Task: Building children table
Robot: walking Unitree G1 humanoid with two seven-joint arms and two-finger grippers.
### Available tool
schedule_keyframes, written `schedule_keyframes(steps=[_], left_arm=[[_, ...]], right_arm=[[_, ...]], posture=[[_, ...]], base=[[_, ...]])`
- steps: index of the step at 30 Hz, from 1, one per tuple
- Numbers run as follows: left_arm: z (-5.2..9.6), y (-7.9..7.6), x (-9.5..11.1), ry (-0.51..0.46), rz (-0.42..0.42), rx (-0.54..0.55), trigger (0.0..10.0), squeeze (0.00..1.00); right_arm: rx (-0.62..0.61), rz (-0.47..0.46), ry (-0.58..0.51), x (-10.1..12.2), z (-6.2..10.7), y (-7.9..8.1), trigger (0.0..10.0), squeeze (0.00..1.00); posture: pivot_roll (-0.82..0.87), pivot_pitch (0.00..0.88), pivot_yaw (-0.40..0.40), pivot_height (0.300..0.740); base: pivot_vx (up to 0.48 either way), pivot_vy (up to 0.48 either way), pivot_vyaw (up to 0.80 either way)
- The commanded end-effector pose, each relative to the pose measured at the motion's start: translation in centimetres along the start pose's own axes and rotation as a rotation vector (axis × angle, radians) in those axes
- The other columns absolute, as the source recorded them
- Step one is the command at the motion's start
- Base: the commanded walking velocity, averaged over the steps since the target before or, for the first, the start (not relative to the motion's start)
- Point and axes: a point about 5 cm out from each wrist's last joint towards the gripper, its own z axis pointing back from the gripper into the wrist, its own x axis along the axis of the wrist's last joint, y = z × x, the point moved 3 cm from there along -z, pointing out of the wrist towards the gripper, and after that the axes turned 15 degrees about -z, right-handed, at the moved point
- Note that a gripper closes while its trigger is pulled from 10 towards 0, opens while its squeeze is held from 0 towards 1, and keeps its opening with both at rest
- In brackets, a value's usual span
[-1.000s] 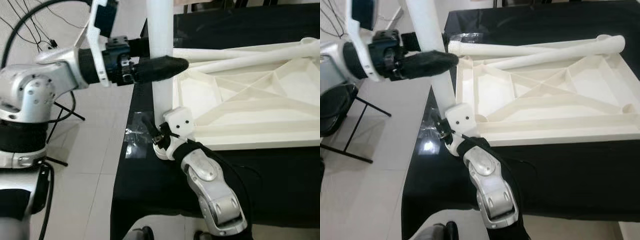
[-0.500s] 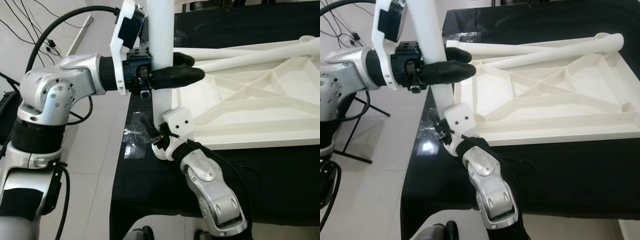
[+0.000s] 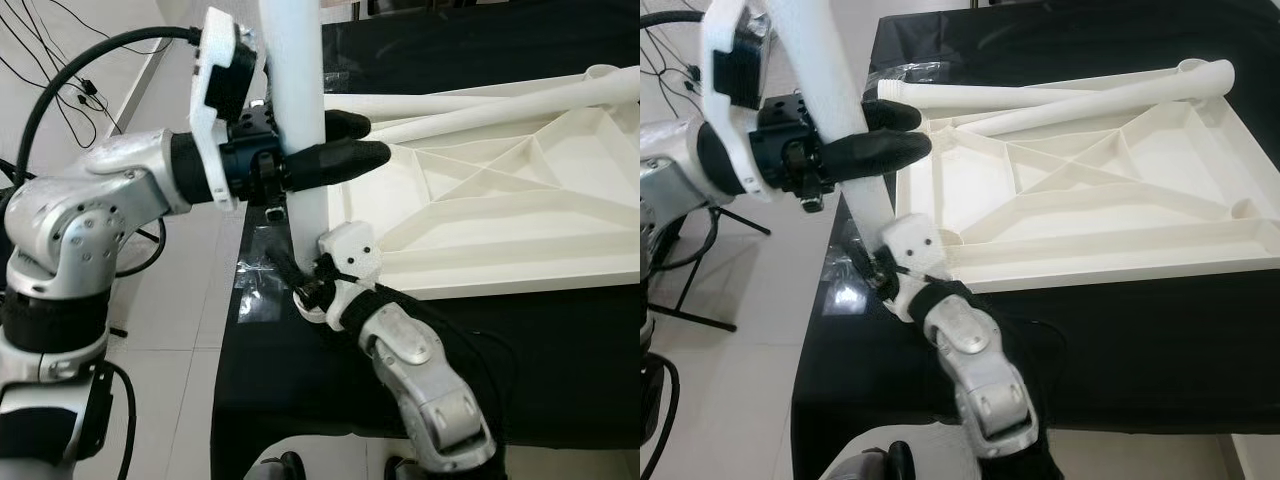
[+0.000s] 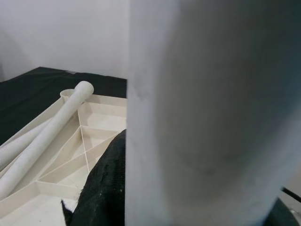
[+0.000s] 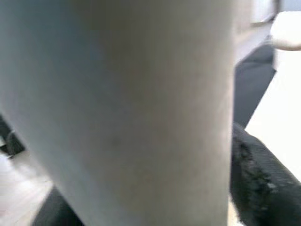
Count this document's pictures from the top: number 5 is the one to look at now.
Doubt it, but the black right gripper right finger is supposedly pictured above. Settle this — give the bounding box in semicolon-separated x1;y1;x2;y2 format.
231;122;301;226

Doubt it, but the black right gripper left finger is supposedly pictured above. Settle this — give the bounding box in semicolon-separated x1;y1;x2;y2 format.
30;186;80;226

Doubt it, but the white plastic table leg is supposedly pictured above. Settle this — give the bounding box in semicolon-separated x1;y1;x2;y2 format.
0;0;237;226

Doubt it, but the white plastic children table top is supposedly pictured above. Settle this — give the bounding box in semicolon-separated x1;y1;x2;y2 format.
269;11;301;51

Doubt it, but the black tablecloth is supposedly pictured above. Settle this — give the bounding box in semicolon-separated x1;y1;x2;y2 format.
234;43;277;129

